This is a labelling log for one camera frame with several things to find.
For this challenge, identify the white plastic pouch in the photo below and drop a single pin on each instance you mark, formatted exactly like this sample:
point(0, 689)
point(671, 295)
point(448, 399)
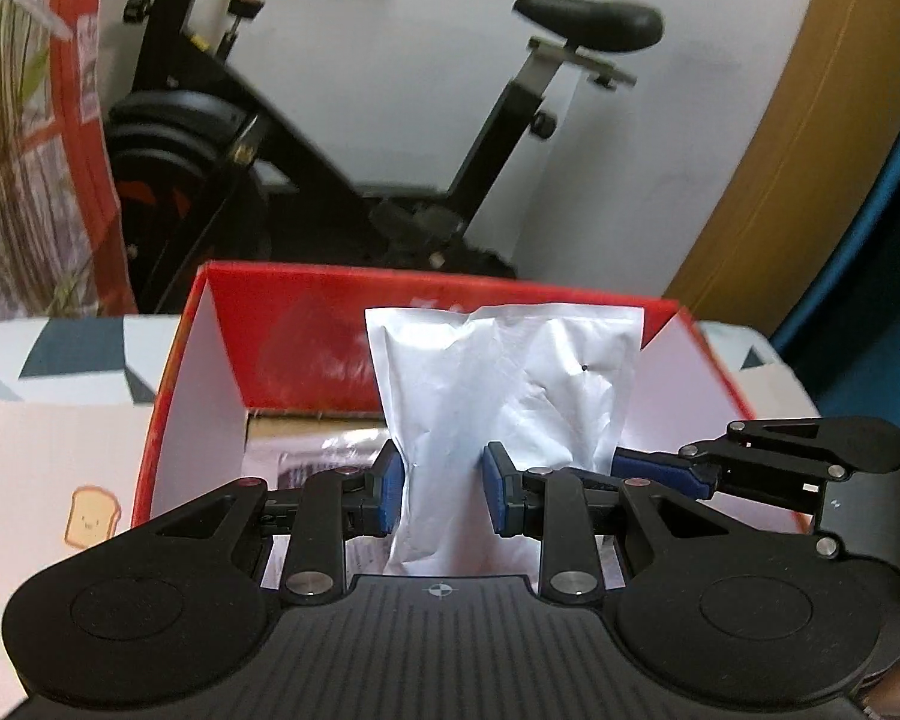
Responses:
point(495, 390)

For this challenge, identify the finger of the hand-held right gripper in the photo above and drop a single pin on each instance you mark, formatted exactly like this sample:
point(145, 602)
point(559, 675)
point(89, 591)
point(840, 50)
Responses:
point(660, 469)

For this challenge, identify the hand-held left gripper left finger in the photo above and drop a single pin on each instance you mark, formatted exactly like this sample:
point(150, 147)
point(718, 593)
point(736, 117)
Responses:
point(391, 491)

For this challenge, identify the yellow wooden board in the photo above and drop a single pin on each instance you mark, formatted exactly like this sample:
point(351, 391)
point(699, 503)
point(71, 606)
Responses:
point(810, 150)

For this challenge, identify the floral printed curtain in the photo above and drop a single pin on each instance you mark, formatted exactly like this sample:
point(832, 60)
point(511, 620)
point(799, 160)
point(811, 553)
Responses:
point(22, 127)

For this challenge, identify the white printed tablecloth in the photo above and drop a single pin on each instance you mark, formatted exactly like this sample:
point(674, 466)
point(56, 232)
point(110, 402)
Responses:
point(52, 420)

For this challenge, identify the dark printed plastic packet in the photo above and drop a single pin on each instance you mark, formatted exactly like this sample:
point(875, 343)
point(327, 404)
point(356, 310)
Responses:
point(322, 454)

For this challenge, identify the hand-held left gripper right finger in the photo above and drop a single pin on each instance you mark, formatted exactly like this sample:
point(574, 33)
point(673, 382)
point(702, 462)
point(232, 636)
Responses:
point(499, 495)

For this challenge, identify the red strawberry print cardboard box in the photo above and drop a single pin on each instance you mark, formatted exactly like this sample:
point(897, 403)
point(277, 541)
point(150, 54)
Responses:
point(307, 330)

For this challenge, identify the black exercise bike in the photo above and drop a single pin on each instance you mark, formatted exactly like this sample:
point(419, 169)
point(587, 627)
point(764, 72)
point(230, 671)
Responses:
point(195, 135)

